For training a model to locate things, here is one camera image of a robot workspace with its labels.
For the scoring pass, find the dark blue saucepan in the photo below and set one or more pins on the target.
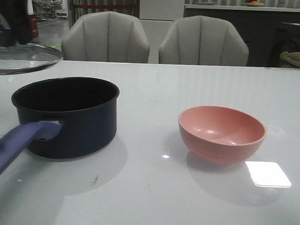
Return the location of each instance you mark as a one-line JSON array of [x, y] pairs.
[[61, 118]]

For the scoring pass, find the pink bowl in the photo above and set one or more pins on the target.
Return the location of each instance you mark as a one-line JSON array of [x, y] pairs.
[[220, 135]]

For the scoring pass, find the glass lid with blue knob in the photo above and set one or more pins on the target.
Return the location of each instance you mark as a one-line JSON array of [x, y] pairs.
[[20, 59]]

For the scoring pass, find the right grey upholstered chair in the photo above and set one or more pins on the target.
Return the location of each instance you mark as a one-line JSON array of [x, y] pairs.
[[202, 40]]

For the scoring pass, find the fruit plate on counter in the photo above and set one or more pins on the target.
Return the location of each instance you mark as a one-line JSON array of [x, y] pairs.
[[252, 3]]

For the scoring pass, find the red trash bin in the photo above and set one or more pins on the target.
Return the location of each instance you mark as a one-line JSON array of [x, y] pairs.
[[34, 26]]

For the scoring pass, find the left grey upholstered chair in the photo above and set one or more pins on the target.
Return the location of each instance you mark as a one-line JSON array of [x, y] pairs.
[[106, 37]]

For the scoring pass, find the dark counter sideboard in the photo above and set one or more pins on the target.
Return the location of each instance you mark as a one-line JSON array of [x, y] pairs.
[[256, 25]]

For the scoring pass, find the white cabinet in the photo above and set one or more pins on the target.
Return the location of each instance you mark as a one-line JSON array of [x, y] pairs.
[[161, 9]]

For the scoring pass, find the grey upholstered chair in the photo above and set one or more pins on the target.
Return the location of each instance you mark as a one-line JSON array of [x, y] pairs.
[[202, 40], [106, 37]]

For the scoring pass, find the red barrier tape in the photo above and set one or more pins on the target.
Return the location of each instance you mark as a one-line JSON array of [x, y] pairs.
[[109, 6]]

